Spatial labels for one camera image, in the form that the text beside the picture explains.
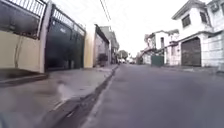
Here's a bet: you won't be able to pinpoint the white two-storey house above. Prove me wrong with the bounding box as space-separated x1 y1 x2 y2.
165 0 216 68

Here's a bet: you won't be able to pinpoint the tree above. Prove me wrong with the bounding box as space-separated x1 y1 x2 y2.
117 49 129 62

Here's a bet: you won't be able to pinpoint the yellow wall with black railing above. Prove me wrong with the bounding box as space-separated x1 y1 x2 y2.
0 0 52 74

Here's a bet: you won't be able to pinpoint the white building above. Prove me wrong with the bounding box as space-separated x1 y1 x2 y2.
205 0 224 73
141 29 172 66

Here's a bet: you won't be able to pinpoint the concrete sidewalk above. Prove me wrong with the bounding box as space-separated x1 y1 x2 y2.
0 64 119 128
163 64 224 75

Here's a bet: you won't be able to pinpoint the grey building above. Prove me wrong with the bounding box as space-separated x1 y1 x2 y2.
99 25 120 65

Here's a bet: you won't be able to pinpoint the black metal gate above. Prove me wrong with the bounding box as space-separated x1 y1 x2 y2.
44 4 87 72

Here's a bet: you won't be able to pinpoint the overhead wires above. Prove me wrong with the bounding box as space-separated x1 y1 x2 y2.
99 0 113 23

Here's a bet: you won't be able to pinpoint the dark roadside gutter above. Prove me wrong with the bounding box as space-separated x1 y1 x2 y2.
36 66 119 128

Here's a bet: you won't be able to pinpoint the green gate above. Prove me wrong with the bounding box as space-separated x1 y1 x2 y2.
150 54 165 67

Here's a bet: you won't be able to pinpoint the grey asphalt road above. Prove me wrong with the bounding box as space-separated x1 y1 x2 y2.
78 63 224 128

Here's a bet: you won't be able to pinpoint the building with dark roof edge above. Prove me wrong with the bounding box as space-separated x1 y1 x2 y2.
83 23 113 69

